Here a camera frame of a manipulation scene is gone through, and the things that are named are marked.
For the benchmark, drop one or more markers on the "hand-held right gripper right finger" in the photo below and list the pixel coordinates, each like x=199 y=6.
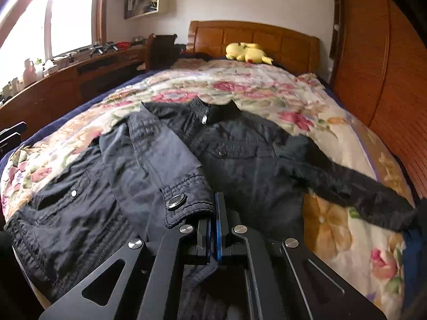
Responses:
x=219 y=230

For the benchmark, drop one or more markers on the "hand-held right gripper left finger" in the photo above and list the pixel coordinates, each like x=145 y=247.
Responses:
x=208 y=240

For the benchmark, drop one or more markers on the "dark navy jacket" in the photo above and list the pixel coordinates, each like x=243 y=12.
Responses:
x=240 y=173

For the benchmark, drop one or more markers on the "wooden desk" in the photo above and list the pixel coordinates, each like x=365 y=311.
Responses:
x=50 y=90

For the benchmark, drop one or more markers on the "white plastic bottle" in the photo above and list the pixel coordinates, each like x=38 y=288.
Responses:
x=29 y=72

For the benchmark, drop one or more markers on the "floral blanket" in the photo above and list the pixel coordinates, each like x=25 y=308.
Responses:
x=333 y=226

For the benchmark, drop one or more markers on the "black metal tool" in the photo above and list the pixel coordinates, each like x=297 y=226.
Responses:
x=101 y=48

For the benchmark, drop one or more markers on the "red bowl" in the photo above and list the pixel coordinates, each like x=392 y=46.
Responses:
x=124 y=44

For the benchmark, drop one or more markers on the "dark wooden chair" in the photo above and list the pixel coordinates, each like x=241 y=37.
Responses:
x=163 y=53

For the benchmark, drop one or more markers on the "yellow plush toy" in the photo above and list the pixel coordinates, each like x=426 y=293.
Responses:
x=245 y=52

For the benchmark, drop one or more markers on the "wooden bed headboard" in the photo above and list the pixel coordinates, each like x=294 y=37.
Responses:
x=267 y=40

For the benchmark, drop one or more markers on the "blue cloth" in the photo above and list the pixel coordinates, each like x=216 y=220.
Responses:
x=417 y=256

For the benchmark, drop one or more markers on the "wooden wardrobe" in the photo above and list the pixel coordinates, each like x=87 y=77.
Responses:
x=383 y=73

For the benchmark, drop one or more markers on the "window with wooden frame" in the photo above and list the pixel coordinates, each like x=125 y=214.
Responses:
x=70 y=13

